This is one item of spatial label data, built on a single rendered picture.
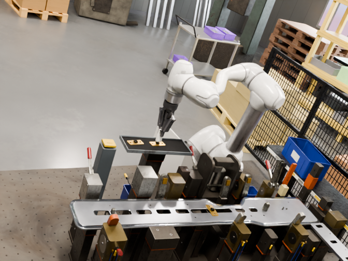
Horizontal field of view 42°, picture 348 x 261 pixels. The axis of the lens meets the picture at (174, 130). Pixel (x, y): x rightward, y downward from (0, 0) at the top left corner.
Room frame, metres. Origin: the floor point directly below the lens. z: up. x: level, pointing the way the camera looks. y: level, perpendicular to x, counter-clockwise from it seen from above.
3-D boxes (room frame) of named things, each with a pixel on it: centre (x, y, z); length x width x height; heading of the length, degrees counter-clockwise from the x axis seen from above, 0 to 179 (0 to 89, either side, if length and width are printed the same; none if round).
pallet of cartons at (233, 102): (5.69, -0.95, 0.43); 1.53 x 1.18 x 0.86; 39
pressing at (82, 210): (1.90, -0.30, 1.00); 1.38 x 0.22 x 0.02; 122
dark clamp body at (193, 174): (2.08, -0.17, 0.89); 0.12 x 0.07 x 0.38; 32
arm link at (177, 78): (2.08, 0.05, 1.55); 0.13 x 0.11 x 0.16; 52
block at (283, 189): (2.31, -0.71, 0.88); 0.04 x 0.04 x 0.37; 32
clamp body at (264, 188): (2.32, -0.61, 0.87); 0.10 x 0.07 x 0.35; 32
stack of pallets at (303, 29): (9.17, -1.96, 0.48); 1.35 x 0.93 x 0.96; 39
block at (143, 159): (2.08, 0.06, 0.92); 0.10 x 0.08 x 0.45; 122
